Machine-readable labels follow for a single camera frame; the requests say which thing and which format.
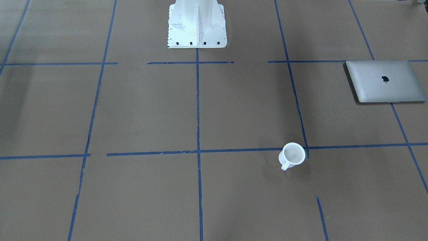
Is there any white plastic cup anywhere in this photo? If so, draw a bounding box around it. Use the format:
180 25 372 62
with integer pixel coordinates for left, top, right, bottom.
278 142 306 171

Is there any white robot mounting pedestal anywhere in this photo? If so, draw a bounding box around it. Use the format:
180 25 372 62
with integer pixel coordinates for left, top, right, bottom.
167 0 227 49

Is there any silver closed laptop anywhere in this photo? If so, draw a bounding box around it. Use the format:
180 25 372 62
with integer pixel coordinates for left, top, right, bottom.
344 60 427 103

